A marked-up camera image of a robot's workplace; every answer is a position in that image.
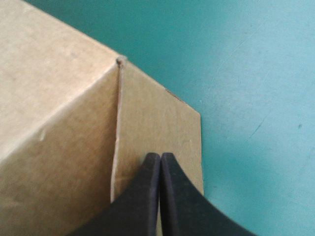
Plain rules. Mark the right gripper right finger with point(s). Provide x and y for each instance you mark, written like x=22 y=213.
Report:
x=189 y=211

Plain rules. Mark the brown cardboard box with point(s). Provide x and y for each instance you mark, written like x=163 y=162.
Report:
x=73 y=118

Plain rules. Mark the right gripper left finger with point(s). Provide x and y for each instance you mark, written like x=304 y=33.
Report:
x=133 y=209

